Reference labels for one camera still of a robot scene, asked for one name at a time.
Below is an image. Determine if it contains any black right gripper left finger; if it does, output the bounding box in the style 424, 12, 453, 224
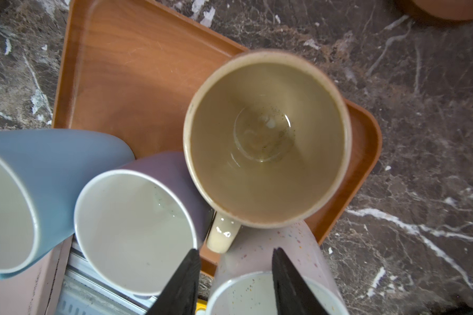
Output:
145, 249, 201, 315

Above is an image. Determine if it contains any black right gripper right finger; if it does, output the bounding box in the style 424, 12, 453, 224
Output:
272, 248, 328, 315

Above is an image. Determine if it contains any round brown wooden coaster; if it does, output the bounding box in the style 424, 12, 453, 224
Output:
395, 0, 473, 22

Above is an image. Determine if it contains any white speckled pink mug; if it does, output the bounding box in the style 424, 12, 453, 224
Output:
206, 221, 348, 314

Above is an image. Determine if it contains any purple mug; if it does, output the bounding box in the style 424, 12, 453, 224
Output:
74, 152, 214, 295

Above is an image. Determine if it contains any pink rectangular case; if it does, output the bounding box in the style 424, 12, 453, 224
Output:
0, 236, 73, 314

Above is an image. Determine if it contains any beige cream mug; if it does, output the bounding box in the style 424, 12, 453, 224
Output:
183, 50, 352, 254

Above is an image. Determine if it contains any light blue mug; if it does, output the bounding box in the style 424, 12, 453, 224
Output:
0, 129, 135, 280

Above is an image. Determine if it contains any orange brown serving tray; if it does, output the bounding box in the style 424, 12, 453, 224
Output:
53, 1, 382, 275

